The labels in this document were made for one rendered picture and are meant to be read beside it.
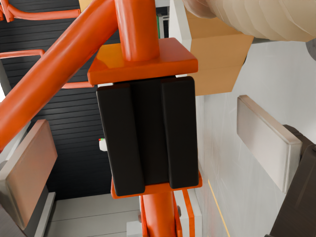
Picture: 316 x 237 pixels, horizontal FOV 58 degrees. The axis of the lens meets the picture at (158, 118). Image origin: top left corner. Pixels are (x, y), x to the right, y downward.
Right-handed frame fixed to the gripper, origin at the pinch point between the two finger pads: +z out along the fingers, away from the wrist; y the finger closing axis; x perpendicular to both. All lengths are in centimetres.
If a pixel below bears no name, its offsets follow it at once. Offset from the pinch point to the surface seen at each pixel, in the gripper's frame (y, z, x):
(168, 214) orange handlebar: 0.8, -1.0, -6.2
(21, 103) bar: -7.7, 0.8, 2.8
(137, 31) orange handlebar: 0.1, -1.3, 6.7
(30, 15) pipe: -248, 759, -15
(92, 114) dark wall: -211, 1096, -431
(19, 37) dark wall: -403, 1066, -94
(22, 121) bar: -8.1, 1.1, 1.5
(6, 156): -466, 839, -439
